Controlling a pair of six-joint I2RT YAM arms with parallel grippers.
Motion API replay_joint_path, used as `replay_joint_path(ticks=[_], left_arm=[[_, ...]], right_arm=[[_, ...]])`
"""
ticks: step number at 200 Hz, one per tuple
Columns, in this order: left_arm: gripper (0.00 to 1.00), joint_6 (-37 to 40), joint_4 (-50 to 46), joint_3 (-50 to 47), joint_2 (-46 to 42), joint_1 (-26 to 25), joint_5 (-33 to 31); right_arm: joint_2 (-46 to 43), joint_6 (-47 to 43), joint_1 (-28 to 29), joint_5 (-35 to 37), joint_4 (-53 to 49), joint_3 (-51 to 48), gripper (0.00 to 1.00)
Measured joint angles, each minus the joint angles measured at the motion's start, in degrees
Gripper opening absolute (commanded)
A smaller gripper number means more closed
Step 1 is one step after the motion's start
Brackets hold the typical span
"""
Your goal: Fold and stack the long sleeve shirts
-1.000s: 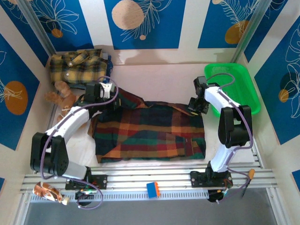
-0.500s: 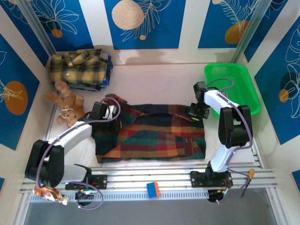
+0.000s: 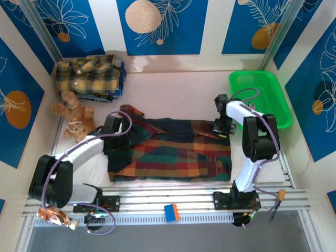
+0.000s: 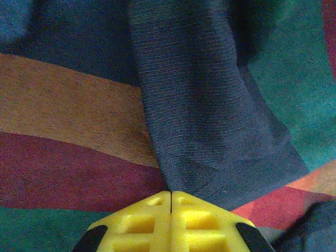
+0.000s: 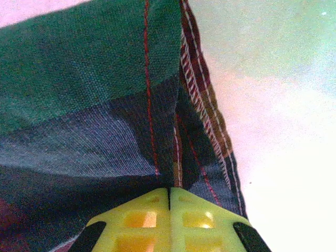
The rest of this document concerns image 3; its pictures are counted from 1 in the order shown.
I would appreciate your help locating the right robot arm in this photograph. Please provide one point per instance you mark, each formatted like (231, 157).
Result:
(246, 173)

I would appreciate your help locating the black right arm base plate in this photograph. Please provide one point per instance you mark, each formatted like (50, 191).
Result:
(223, 200)

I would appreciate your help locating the multicolour plaid long sleeve shirt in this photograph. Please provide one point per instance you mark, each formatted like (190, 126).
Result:
(178, 157)

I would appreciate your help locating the yellow plaid folded shirt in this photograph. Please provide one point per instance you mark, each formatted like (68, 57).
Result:
(86, 78)

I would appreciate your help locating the crumpled brown snack pouch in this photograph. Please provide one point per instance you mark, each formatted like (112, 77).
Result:
(52, 216)

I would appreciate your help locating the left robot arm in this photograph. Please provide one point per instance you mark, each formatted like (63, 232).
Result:
(84, 149)

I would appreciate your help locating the aluminium rail frame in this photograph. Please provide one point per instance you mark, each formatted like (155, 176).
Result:
(162, 195)

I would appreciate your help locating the aluminium corner post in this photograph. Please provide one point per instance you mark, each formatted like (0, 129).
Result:
(42, 31)
(278, 34)

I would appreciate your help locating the blue and orange block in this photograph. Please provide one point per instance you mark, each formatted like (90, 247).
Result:
(170, 213)

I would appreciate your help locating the small label card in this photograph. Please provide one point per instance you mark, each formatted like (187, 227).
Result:
(252, 105)

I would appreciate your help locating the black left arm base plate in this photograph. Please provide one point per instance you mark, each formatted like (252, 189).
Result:
(113, 203)

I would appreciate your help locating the green plastic basket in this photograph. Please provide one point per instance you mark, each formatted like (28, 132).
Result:
(270, 89)

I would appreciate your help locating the brown teddy bear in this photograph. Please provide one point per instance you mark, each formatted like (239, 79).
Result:
(76, 115)

